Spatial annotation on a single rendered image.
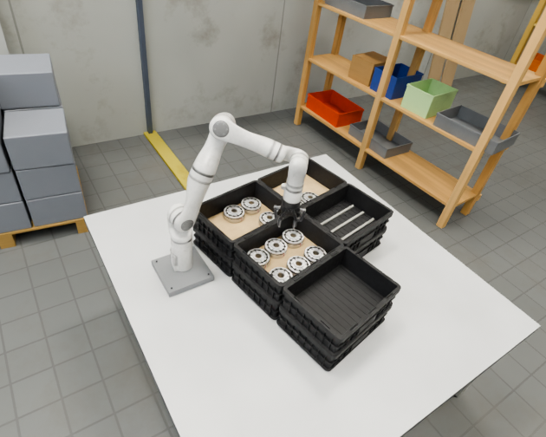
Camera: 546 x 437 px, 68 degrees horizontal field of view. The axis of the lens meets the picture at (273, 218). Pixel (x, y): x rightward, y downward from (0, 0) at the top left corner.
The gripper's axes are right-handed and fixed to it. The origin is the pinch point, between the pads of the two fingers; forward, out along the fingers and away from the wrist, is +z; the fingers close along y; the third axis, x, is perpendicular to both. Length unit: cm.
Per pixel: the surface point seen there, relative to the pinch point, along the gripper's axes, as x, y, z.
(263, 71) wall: 309, -14, 50
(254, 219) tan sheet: 20.4, -13.4, 16.8
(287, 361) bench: -47, 4, 30
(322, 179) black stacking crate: 57, 23, 13
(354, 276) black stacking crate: -11.1, 32.2, 16.5
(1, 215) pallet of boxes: 65, -173, 73
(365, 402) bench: -61, 32, 30
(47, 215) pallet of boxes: 77, -151, 80
